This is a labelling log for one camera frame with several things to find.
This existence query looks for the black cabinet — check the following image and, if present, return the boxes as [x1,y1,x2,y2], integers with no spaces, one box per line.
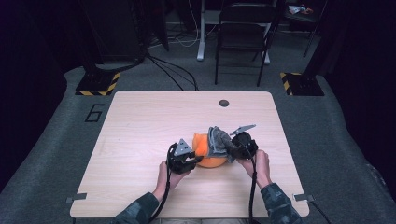
[78,0,149,64]

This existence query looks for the black folding chair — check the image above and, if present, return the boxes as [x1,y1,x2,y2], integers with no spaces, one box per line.
[214,2,276,88]

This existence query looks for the small colourful object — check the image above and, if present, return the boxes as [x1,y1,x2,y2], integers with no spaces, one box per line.
[288,4,314,16]

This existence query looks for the orange plush toy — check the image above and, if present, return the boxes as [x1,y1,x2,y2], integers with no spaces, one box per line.
[191,133,228,169]

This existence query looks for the white floor cables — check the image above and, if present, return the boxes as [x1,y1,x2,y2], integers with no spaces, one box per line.
[148,0,219,49]

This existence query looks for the black stand with striped base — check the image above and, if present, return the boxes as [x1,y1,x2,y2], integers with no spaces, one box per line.
[75,0,121,97]
[279,0,331,97]

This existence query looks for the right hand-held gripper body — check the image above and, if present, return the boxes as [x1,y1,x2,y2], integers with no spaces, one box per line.
[229,124,259,161]

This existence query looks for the black metal furniture frame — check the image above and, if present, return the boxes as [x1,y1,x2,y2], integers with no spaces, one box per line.
[283,0,329,58]

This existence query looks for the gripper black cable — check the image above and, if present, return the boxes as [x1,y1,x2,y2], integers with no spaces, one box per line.
[148,143,178,224]
[241,141,259,224]

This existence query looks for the grey table corner bracket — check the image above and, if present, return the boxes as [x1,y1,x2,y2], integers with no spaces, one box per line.
[64,192,88,205]
[293,193,315,203]

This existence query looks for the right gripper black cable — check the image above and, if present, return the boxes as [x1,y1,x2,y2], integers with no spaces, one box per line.
[241,141,259,224]

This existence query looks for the person's right hand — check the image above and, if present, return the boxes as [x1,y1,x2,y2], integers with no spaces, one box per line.
[237,148,273,189]

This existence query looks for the thin black bracket cable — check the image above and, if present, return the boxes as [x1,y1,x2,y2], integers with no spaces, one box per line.
[310,201,332,224]

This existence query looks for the person's left hand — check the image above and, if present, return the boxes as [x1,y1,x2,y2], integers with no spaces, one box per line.
[152,161,191,202]

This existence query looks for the grey fuzzy cloth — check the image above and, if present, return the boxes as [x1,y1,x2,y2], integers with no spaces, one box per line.
[206,125,242,163]

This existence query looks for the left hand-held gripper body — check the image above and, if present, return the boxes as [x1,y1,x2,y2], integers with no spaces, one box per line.
[166,138,200,175]

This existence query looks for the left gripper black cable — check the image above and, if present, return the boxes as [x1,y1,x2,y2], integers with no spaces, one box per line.
[148,143,178,224]

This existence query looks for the black floor cables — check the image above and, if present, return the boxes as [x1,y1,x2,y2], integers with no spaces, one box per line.
[145,54,200,91]

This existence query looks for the white desk leg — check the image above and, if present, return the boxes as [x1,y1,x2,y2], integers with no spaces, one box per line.
[196,0,207,62]

